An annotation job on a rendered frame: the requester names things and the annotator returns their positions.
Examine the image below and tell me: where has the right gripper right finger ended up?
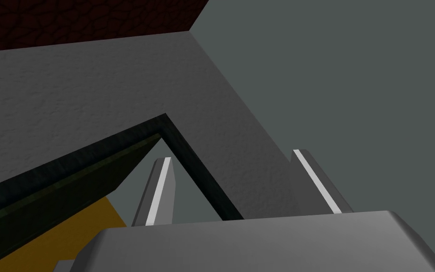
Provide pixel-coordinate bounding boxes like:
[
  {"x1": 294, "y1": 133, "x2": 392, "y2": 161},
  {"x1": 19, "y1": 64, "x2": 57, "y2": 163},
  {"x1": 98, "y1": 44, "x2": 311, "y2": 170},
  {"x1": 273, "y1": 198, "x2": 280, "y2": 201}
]
[{"x1": 288, "y1": 149, "x2": 354, "y2": 216}]

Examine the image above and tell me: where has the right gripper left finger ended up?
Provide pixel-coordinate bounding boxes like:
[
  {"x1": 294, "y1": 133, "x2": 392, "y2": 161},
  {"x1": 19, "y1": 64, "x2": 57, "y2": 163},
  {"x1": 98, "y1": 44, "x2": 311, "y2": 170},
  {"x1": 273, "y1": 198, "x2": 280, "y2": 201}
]
[{"x1": 131, "y1": 156, "x2": 176, "y2": 227}]

